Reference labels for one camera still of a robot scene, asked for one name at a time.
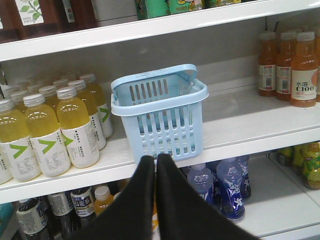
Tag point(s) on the dark tea bottle middle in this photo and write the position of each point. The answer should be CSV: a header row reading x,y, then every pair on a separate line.
x,y
83,202

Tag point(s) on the yellow-green juice bottle front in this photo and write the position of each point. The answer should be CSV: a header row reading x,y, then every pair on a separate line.
x,y
15,143

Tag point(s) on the orange juice bottle white label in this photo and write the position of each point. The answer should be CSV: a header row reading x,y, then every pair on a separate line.
x,y
103,198

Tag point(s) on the dark tea bottle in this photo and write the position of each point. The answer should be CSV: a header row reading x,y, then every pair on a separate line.
x,y
83,202
33,219

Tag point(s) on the light blue plastic basket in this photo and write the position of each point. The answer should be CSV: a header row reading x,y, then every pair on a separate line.
x,y
161,111

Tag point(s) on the blue sports drink bottle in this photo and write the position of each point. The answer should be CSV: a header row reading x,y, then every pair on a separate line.
x,y
245,187
201,179
229,174

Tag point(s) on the front orange C100 juice bottle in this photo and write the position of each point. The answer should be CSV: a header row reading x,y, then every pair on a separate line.
x,y
304,71

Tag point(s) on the blue sports drink bottle left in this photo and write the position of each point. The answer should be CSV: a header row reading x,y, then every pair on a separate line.
x,y
201,179

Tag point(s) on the blue sports drink bottle middle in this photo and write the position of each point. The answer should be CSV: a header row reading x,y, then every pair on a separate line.
x,y
229,174

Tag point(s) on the blue sports drink bottle rear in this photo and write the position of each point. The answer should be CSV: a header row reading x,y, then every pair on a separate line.
x,y
245,187

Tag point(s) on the yellow-green juice bottle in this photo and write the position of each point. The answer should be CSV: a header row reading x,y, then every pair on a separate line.
x,y
15,143
46,136
76,128
98,94

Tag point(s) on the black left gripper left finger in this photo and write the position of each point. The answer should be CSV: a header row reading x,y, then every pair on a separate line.
x,y
129,217

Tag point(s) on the dark tea bottle left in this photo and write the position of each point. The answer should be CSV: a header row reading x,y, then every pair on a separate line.
x,y
33,219

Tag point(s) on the white metal shelf unit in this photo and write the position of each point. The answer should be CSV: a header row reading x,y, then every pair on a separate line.
x,y
223,43

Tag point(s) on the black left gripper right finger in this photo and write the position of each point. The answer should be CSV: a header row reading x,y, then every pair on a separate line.
x,y
183,214

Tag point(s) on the barcode orange juice bottle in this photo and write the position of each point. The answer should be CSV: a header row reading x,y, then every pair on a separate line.
x,y
288,42

